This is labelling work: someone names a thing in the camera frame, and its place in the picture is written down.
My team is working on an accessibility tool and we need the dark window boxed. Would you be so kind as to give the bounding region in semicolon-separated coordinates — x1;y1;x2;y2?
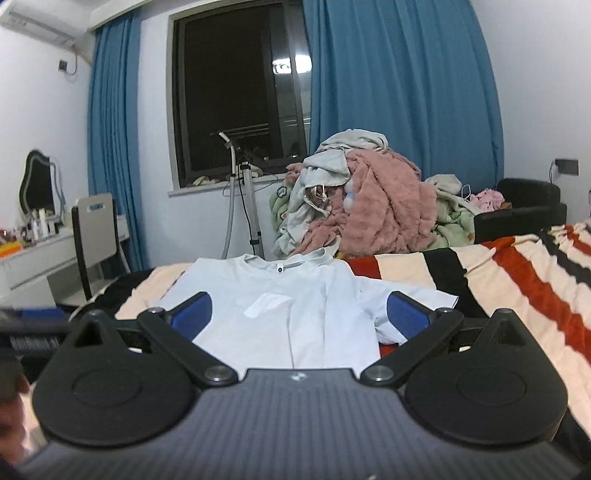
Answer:
166;0;315;191

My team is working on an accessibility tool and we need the striped blanket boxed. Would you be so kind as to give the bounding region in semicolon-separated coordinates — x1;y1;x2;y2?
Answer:
92;222;591;457

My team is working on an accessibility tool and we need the black wall charger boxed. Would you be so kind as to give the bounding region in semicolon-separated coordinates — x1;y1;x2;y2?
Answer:
549;158;581;184

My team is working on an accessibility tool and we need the garment steamer stand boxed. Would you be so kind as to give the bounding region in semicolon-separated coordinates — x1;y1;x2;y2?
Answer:
217;130;244;260

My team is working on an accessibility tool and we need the wide blue curtain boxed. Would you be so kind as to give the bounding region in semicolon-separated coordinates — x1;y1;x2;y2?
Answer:
302;0;505;182

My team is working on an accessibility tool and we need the grey white garment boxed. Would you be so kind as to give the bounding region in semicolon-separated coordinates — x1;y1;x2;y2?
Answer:
272;130;391;257

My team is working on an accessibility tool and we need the white dressing table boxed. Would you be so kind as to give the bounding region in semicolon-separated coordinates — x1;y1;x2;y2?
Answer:
0;216;131;306

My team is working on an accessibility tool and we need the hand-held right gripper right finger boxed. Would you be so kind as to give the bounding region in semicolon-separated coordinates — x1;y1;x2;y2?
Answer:
360;291;533;388

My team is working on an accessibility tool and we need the white air conditioner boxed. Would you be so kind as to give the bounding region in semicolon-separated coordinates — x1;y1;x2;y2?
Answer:
0;0;115;52

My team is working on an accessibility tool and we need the narrow blue curtain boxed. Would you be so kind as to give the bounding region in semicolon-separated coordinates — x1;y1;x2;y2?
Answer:
87;11;155;274

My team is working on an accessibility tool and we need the person's left hand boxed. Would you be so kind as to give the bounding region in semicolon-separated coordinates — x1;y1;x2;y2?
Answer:
0;371;32;462

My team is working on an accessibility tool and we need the white shirt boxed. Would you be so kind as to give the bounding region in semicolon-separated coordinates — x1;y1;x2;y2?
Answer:
150;247;460;370

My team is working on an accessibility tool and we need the black bag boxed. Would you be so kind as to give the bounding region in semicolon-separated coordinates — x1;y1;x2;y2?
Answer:
473;178;568;244

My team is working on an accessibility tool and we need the metal tripod stand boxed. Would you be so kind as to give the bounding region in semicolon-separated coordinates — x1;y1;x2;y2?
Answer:
235;157;267;259

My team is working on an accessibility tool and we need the pile of clothes and blankets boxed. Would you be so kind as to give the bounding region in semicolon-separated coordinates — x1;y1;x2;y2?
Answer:
285;148;437;260

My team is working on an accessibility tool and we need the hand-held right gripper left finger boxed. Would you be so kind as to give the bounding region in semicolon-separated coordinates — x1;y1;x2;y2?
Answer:
60;292;239;388

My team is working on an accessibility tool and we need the wavy frame mirror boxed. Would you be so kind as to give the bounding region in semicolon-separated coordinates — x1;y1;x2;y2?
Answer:
18;148;64;219

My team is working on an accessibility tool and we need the group of cosmetic bottles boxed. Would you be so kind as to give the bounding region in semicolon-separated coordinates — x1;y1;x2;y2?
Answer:
17;207;64;241

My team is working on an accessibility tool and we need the grey chair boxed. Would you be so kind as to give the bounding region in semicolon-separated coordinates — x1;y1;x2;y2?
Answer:
70;192;133;302

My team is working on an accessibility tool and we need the pink cloth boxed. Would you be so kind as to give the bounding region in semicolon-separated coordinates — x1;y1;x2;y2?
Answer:
468;188;507;211

